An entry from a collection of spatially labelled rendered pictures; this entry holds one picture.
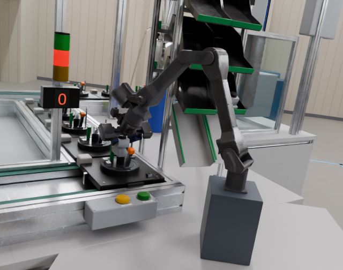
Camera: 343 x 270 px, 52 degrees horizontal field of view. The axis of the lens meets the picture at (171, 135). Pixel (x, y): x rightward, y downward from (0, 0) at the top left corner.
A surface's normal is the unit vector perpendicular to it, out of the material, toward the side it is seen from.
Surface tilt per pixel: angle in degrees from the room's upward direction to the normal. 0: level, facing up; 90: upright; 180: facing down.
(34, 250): 0
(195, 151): 45
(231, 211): 90
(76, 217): 90
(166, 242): 0
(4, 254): 0
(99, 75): 90
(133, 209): 90
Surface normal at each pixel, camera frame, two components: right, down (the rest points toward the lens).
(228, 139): -0.56, -0.34
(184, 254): 0.12, -0.95
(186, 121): 0.36, -0.47
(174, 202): 0.53, 0.29
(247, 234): -0.07, 0.26
